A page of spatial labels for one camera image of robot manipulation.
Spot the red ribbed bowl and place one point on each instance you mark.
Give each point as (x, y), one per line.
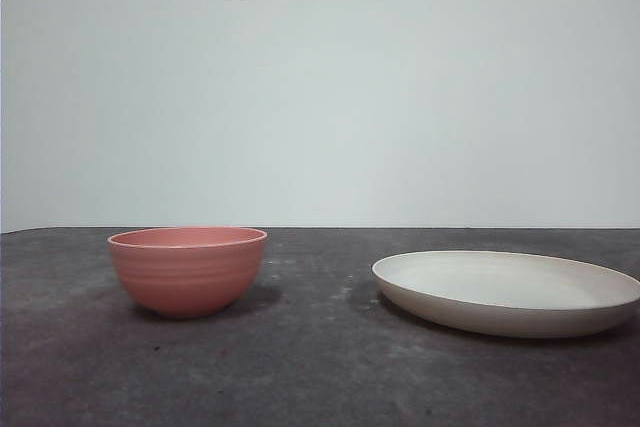
(187, 277)

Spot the white shallow plate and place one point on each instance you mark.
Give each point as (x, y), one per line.
(500, 317)

